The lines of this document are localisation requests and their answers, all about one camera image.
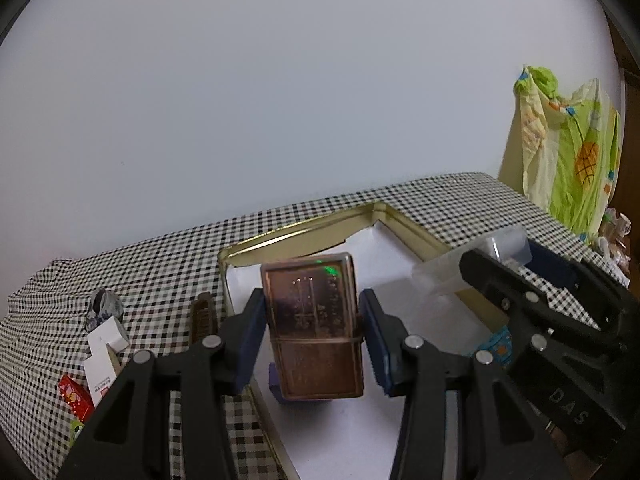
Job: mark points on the clear plastic box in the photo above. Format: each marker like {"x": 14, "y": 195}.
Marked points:
{"x": 450, "y": 272}

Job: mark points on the white box with red label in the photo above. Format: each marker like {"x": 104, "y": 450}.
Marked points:
{"x": 100, "y": 375}

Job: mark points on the green small packet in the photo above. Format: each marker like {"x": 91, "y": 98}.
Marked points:
{"x": 76, "y": 432}

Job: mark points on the brown wooden door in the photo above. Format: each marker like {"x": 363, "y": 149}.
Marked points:
{"x": 625, "y": 60}

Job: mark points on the beige blurry clutter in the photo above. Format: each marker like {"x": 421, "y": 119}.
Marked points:
{"x": 615, "y": 245}

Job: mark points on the brown comb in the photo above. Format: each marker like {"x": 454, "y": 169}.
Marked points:
{"x": 202, "y": 317}

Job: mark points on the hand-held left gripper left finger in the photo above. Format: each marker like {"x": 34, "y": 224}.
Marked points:
{"x": 253, "y": 341}

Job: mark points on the green yellow printed cloth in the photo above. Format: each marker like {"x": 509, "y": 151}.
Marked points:
{"x": 575, "y": 150}

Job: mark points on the checkered tablecloth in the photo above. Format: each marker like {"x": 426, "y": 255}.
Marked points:
{"x": 165, "y": 270}

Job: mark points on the small white box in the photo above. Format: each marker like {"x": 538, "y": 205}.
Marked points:
{"x": 110, "y": 335}

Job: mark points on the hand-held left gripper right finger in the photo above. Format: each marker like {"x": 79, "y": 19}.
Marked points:
{"x": 379, "y": 351}

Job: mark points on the copper metal case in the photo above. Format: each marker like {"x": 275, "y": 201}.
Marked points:
{"x": 312, "y": 327}

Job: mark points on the gold tin box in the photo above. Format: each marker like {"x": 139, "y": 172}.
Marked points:
{"x": 280, "y": 252}

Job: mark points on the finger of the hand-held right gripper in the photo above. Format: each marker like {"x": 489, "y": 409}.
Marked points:
{"x": 495, "y": 285}
{"x": 552, "y": 265}

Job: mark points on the blue patterned packet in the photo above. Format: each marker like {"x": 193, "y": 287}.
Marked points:
{"x": 496, "y": 347}

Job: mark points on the grey mottled dark ornament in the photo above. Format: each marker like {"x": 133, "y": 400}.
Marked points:
{"x": 102, "y": 307}

